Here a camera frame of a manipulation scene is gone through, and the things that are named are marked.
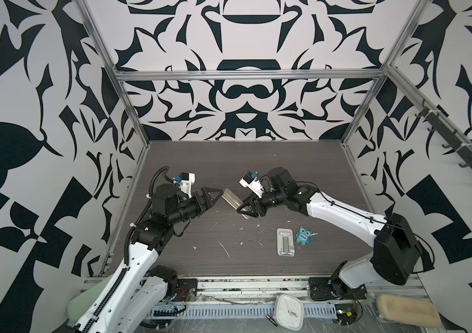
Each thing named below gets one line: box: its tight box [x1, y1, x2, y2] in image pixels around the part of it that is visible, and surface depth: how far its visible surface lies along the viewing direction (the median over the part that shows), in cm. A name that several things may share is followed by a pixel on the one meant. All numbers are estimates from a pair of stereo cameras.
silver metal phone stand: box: [276, 227, 295, 258], surface depth 86 cm
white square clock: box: [274, 294, 305, 331], surface depth 69 cm
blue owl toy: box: [295, 225, 313, 246], surface depth 87 cm
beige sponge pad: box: [376, 293, 443, 329], surface depth 69 cm
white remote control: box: [221, 188, 250, 220], surface depth 76 cm
